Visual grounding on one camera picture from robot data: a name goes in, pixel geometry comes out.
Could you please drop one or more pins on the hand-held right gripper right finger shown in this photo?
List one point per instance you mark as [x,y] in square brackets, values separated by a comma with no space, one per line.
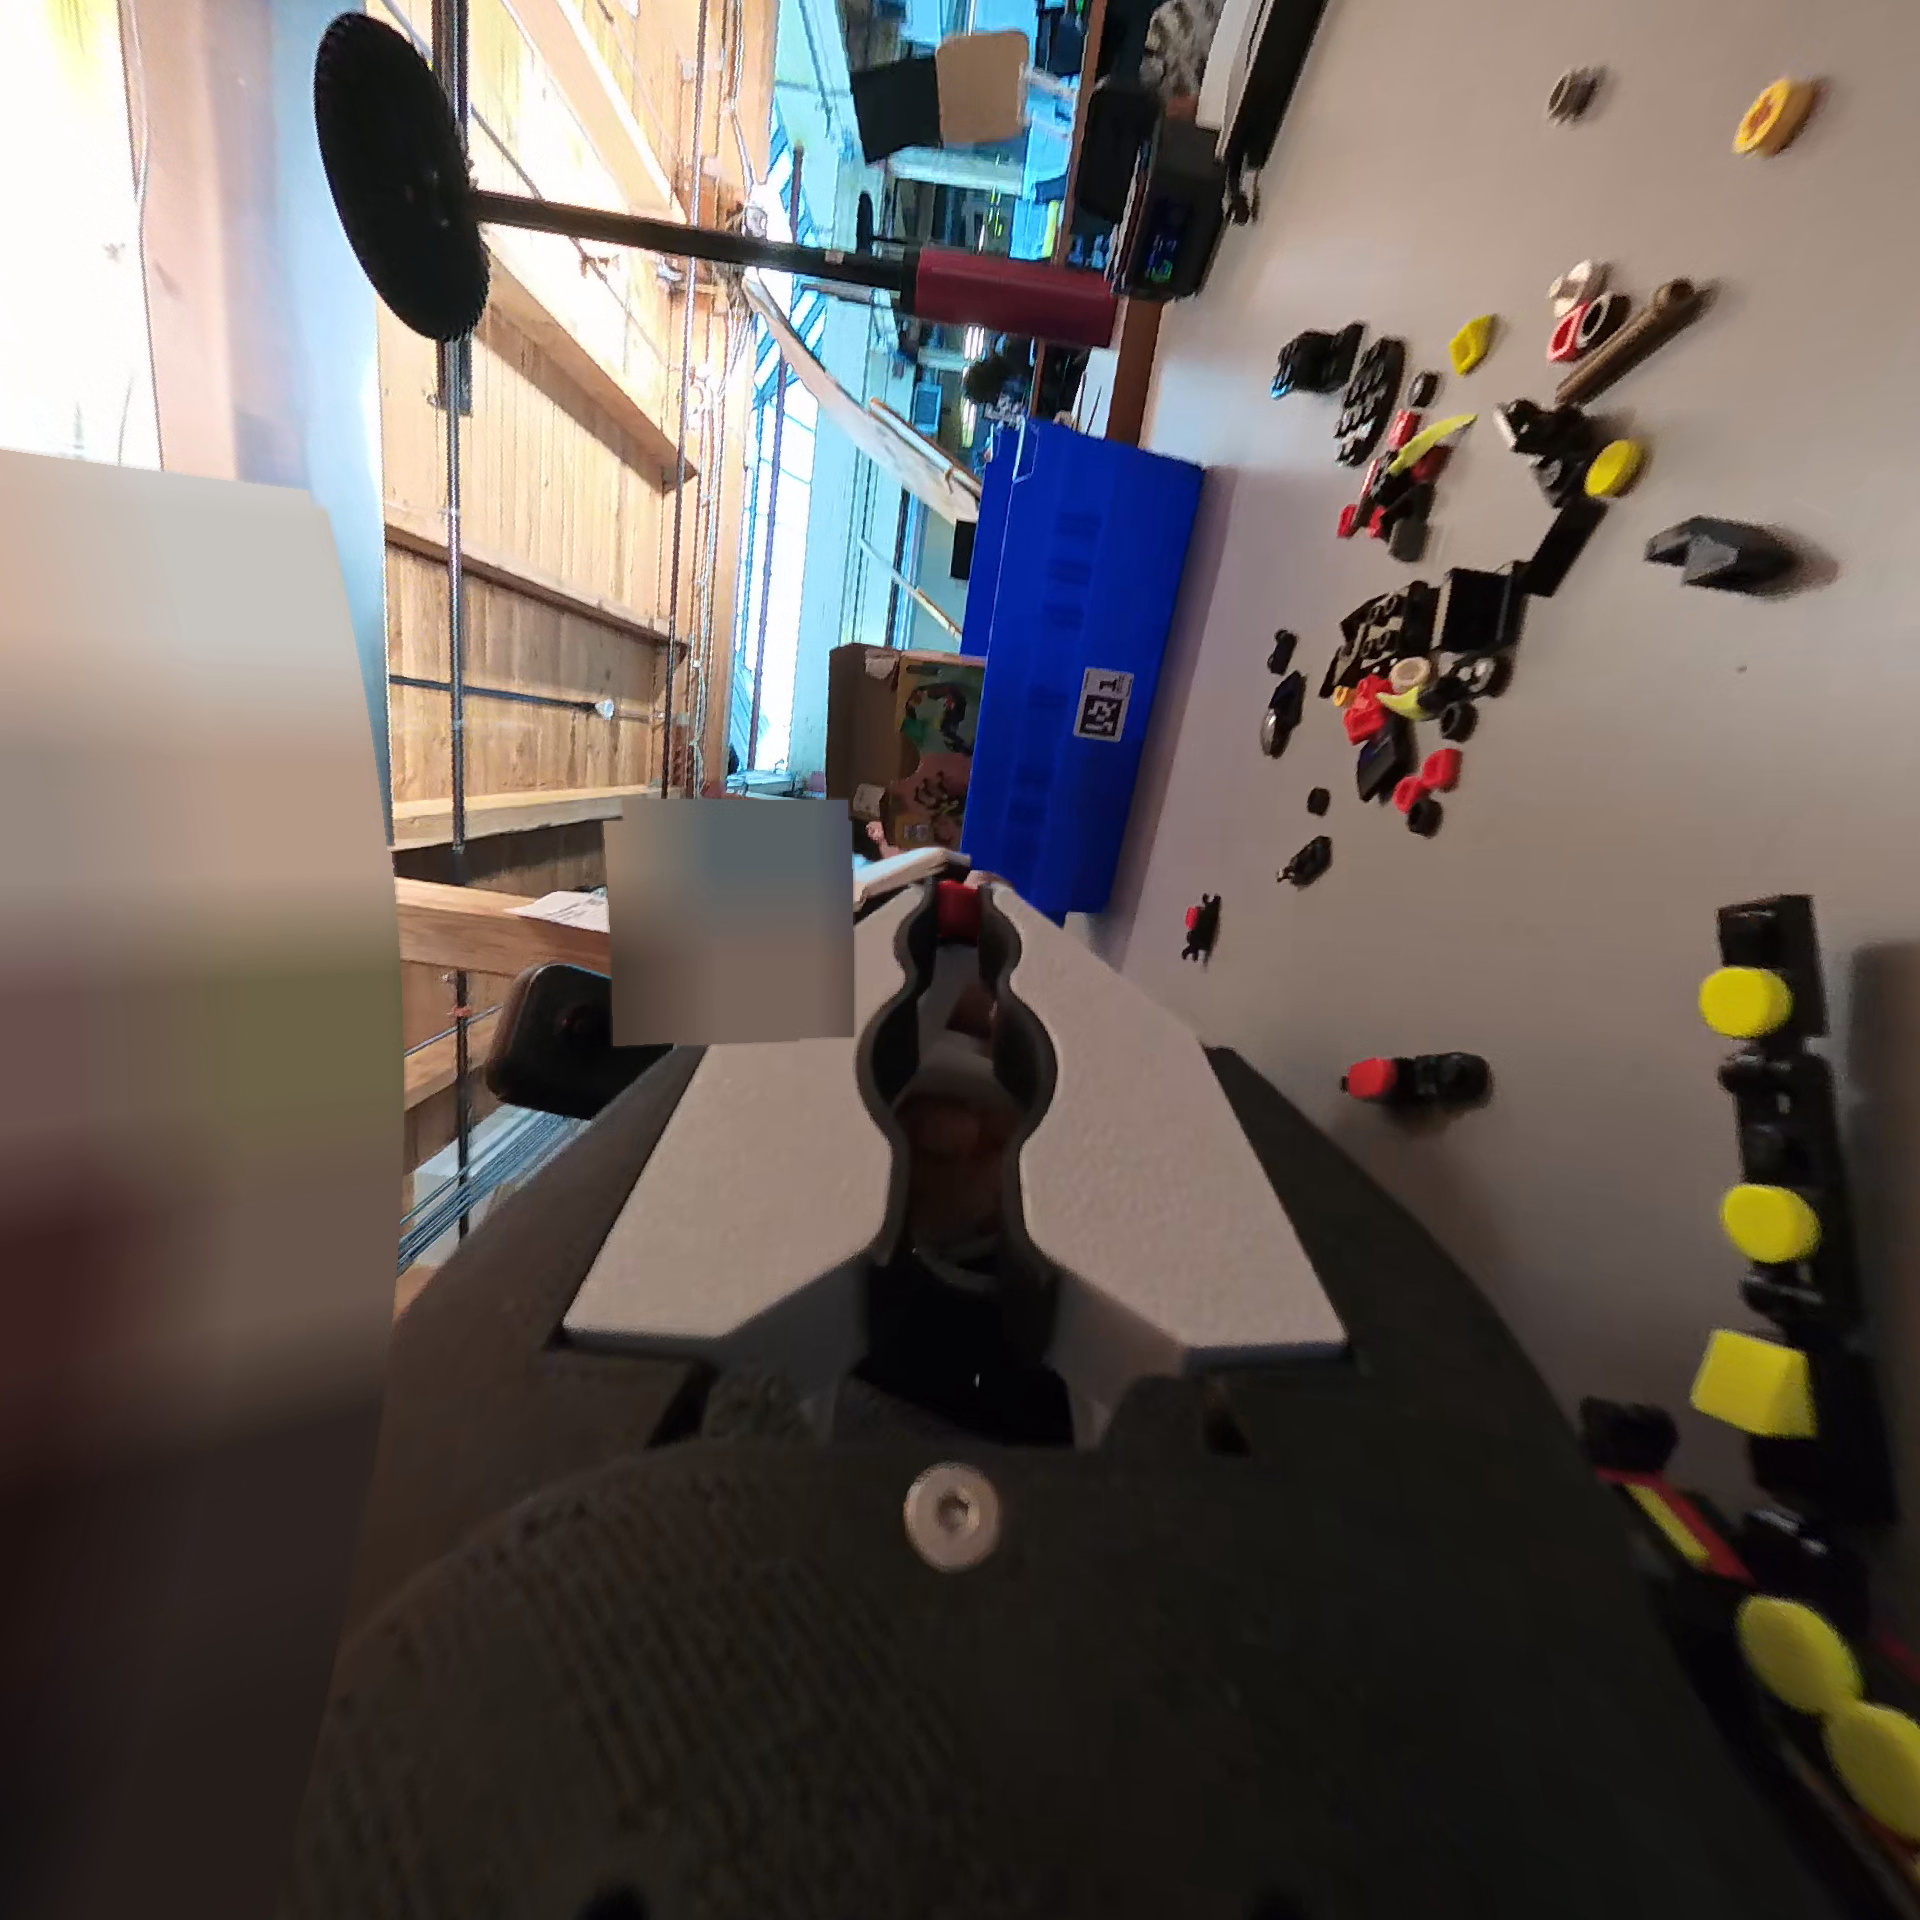
[1171,1200]

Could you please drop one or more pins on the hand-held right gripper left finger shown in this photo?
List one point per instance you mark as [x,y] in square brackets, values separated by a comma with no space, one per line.
[749,1200]

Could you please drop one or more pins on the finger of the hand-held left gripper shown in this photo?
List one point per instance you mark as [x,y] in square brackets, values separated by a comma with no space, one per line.
[902,874]

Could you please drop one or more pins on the small red lego brick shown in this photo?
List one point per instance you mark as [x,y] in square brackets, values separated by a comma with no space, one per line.
[958,907]

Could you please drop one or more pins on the black and red lego assembly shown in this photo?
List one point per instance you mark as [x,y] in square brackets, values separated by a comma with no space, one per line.
[1425,1083]

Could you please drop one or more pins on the black and yellow lego spider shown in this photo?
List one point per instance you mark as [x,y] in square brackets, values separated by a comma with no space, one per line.
[1771,1223]

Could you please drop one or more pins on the pile of loose lego parts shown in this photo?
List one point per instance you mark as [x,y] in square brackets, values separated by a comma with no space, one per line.
[1396,643]

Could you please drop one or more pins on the black angled lego piece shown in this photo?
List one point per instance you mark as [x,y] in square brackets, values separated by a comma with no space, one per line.
[1719,552]

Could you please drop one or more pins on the person's left hand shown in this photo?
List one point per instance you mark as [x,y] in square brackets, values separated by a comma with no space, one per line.
[962,1156]

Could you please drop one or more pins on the colourful printed cardboard box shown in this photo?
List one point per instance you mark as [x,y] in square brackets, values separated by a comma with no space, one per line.
[931,720]

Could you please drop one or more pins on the blue plastic bin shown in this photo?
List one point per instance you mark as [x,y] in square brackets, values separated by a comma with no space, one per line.
[1119,600]

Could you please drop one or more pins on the maroon bottle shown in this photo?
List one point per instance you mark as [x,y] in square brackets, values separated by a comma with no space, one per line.
[1021,297]

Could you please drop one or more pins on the black device with green display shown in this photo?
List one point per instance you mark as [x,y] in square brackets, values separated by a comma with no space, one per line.
[1184,182]

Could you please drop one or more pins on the chair with beige backrest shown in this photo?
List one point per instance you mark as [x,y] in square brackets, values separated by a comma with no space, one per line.
[984,86]

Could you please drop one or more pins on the black disc on pole stand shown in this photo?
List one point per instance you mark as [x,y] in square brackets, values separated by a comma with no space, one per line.
[398,182]

